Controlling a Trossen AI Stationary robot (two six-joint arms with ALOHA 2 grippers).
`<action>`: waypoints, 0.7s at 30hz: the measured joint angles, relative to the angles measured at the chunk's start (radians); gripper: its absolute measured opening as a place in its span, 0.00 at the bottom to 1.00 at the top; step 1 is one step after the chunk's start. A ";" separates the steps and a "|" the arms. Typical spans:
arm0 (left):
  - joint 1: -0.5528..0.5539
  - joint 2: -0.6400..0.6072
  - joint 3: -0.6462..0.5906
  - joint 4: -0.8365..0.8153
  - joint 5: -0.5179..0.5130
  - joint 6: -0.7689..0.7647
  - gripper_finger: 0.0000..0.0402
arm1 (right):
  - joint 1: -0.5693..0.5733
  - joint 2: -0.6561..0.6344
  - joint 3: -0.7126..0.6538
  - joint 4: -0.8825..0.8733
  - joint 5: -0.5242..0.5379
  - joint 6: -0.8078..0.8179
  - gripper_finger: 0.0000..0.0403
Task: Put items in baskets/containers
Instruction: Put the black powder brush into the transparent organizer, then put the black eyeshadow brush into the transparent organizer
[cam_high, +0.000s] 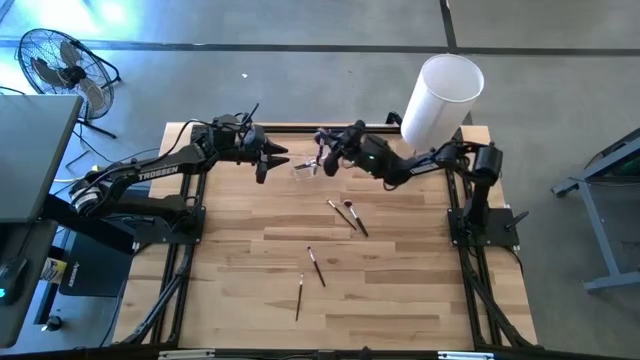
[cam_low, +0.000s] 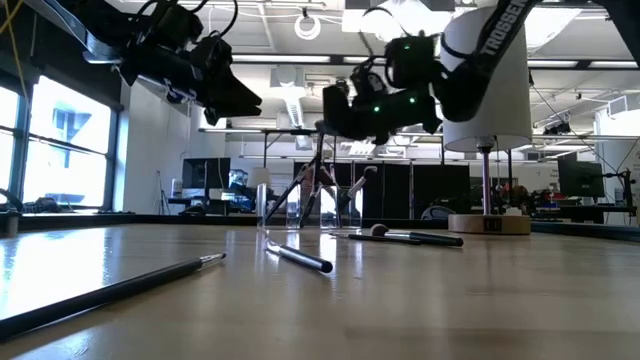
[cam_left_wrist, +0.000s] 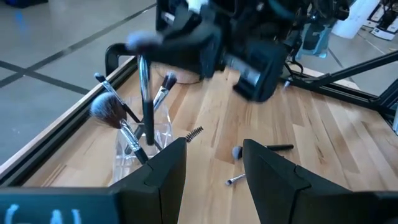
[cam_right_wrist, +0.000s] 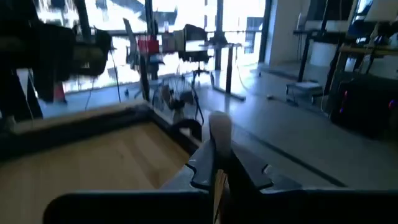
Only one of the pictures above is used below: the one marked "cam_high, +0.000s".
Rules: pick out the blue-grey table frame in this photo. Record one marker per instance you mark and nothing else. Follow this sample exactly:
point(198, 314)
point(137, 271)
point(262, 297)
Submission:
point(597, 235)

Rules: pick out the grey desk top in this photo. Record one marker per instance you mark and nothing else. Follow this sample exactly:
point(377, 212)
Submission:
point(35, 155)

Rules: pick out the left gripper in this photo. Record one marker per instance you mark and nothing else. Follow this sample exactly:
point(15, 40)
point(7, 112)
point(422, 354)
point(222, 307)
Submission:
point(254, 142)

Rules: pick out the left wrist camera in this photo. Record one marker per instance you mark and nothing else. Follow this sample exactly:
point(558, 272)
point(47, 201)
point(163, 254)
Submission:
point(261, 174)

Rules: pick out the black frame clamp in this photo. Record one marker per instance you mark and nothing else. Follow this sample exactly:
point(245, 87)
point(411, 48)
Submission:
point(393, 118)

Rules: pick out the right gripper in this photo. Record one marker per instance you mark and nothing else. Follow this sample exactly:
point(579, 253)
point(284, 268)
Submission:
point(355, 145)

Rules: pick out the black computer mouse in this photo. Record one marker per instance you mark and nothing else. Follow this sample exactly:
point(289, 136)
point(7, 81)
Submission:
point(11, 280)

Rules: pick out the black control box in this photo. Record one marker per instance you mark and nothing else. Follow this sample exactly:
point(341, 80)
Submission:
point(95, 270)

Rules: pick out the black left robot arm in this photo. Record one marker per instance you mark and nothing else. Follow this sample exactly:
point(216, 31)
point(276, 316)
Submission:
point(160, 172)

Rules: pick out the silver metal bracket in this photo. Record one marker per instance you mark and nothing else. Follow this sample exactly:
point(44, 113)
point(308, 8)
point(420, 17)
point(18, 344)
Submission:
point(465, 356)
point(185, 355)

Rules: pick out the black aluminium table frame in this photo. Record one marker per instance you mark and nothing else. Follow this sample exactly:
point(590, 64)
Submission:
point(300, 129)

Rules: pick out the pink fluffy-head makeup brush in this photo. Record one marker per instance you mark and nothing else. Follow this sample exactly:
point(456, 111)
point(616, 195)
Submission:
point(356, 217)

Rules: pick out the thin gold-ferrule makeup brush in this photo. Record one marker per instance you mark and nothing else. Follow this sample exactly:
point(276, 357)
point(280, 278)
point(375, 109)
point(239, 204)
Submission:
point(341, 215)

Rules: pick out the white cylindrical container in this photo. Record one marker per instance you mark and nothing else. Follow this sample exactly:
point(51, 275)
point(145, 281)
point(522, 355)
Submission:
point(440, 100)

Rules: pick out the black floor fan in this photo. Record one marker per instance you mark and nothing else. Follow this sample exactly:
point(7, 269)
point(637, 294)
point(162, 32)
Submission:
point(70, 75)

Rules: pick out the dark grey desk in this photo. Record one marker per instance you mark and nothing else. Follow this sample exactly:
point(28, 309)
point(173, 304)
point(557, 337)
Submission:
point(30, 240)

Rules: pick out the yellow white packet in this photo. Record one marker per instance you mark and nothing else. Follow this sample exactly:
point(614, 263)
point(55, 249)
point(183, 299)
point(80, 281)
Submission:
point(52, 270)

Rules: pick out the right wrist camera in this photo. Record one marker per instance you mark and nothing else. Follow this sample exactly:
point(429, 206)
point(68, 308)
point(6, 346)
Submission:
point(333, 164)

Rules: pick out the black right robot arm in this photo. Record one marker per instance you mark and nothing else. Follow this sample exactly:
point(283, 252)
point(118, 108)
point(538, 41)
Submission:
point(480, 165)

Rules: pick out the small black knob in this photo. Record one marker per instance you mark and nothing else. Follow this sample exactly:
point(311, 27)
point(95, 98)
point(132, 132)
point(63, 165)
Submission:
point(52, 323)

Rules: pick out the clear acrylic organizer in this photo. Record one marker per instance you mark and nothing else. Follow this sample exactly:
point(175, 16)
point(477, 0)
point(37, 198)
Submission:
point(302, 174)

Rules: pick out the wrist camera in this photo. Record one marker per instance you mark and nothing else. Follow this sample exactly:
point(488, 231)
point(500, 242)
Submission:
point(261, 174)
point(333, 164)

